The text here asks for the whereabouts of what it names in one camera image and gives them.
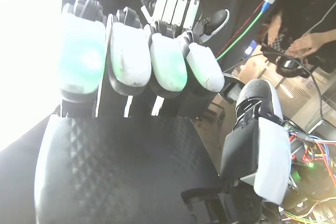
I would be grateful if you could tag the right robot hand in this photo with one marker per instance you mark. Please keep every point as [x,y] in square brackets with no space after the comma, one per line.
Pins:
[126,171]

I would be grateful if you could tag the black rounded device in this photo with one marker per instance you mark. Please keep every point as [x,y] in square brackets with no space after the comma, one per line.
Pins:
[291,66]

